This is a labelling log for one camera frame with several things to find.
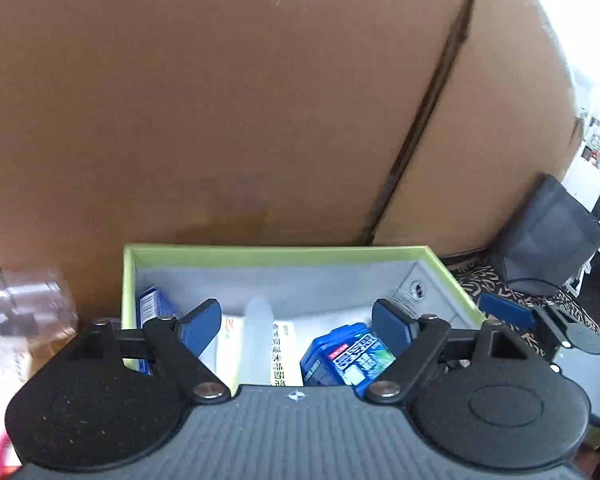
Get white shelf unit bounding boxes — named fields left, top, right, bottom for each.
left=562, top=75, right=600, bottom=301

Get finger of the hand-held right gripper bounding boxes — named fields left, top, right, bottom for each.
left=477, top=292, right=537, bottom=332

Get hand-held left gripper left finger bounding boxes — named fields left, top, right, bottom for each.
left=55, top=299, right=232, bottom=405

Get blue and green packet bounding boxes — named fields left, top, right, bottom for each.
left=300, top=324, right=397, bottom=395

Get blue and white carton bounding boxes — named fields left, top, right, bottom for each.
left=138, top=285, right=181, bottom=376

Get green-rimmed storage box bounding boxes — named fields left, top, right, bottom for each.
left=121, top=243, right=487, bottom=387

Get white printed paper box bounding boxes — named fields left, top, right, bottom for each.
left=216, top=314, right=305, bottom=387

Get large brown cardboard box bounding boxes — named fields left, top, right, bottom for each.
left=0, top=0, right=588, bottom=323

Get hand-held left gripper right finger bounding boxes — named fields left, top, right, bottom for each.
left=362, top=299, right=551, bottom=405

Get translucent white plastic bottle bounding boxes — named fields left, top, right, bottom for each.
left=241, top=296, right=276, bottom=387

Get dark grey bag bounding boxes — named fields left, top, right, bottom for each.
left=490, top=173, right=600, bottom=293

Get clear plastic cup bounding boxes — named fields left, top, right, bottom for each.
left=0, top=267, right=79, bottom=341

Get pink and white packet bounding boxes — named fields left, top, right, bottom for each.
left=0, top=332, right=73, bottom=478

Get brown patterned tablecloth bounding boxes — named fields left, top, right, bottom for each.
left=440, top=249, right=600, bottom=361

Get black cable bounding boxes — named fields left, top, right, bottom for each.
left=502, top=257, right=571, bottom=303

